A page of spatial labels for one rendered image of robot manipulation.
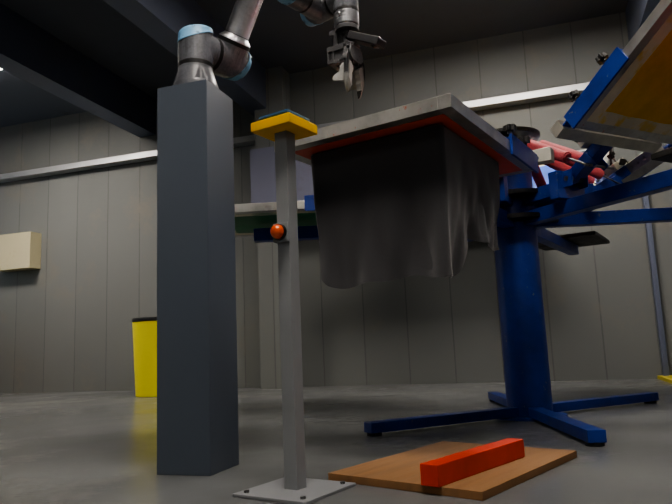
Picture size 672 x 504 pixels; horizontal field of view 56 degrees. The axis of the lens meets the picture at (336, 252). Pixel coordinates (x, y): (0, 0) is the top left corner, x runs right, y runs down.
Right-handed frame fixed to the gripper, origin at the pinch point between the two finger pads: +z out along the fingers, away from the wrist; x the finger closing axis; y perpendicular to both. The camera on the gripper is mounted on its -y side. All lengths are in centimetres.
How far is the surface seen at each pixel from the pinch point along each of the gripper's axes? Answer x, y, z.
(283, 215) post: 21.1, 11.2, 38.6
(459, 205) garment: -17.8, -22.4, 34.4
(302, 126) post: 19.8, 5.2, 15.3
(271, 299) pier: -308, 277, 29
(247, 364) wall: -319, 316, 88
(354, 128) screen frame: 1.9, -0.2, 12.0
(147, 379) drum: -218, 340, 96
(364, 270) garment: -7, 4, 52
